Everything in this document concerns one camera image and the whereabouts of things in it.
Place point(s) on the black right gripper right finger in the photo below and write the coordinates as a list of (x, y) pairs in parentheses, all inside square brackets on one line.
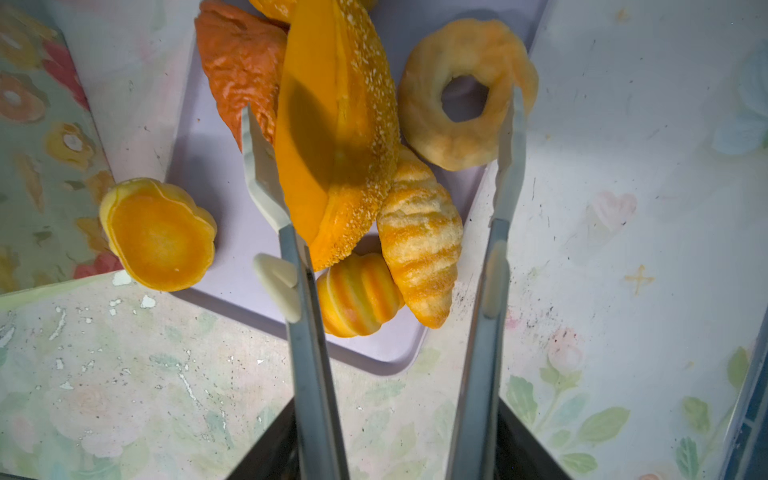
[(518, 454)]

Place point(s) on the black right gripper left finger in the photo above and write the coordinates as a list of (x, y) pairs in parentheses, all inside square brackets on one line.
[(274, 455)]

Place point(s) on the metal tongs with white tips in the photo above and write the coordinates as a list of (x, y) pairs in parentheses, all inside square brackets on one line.
[(305, 441)]

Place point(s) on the small round yellow bun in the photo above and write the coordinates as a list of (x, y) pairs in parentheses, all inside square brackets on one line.
[(163, 239)]

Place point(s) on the large sesame oval bread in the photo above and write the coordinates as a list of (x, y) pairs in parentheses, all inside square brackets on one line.
[(337, 131)]

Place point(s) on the floral paper bag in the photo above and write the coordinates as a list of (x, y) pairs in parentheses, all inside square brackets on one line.
[(54, 172)]

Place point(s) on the dark orange crusty bread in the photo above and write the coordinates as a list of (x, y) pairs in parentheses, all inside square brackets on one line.
[(242, 56)]

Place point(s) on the striped yellow bun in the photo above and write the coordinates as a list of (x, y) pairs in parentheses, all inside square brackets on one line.
[(357, 296)]

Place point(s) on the golden croissant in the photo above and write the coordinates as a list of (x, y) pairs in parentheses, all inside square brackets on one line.
[(421, 232)]

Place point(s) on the aluminium corner post right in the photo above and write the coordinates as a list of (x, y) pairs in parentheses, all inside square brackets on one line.
[(746, 447)]

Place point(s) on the orange ring bread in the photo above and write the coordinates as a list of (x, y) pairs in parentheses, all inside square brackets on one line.
[(283, 11)]

